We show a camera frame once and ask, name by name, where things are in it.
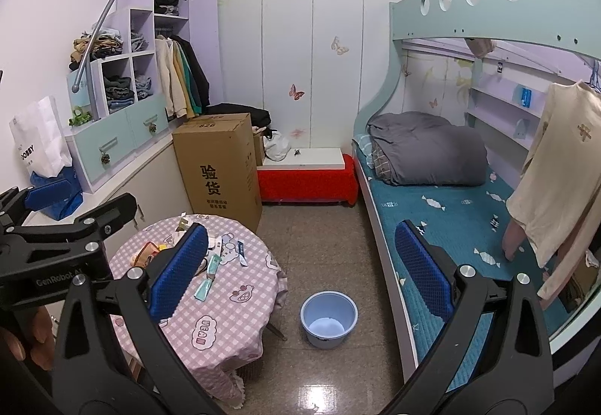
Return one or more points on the blue plastic trash bucket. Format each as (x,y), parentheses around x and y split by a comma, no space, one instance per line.
(327,318)

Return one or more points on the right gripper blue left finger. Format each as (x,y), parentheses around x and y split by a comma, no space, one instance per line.
(171,271)

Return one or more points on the pink checkered tablecloth table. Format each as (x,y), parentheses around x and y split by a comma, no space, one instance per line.
(217,337)

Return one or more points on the blue white toothpaste tube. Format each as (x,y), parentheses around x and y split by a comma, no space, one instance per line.
(241,254)

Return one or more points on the red covered low bench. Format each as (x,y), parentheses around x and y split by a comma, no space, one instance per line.
(321,183)

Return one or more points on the red snack packet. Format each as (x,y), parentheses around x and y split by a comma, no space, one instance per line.
(143,258)

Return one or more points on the grey folded quilt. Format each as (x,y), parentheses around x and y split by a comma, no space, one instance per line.
(413,149)

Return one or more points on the white plastic bag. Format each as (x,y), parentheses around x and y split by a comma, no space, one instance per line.
(276,146)

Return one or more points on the white paper shopping bag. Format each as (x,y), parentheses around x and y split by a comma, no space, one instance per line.
(39,139)

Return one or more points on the left hand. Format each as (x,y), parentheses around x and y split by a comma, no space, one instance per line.
(33,338)

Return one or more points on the large brown cardboard box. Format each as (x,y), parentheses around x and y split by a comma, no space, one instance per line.
(216,159)

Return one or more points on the beige hanging shirt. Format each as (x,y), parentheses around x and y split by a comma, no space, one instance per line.
(560,179)

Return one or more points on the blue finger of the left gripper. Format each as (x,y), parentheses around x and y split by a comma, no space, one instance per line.
(61,194)

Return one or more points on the white curved base cabinet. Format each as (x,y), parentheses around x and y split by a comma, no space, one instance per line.
(152,177)

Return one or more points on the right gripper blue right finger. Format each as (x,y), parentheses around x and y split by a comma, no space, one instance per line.
(430,269)

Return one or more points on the teal bunk bed frame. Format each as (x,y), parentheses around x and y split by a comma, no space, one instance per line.
(488,64)

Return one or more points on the teal toothpaste box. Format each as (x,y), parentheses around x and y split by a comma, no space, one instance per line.
(202,292)

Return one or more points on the blue paper bag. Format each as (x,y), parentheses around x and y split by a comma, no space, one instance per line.
(67,173)

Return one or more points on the hanging jackets row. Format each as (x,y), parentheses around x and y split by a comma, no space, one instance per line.
(183,82)

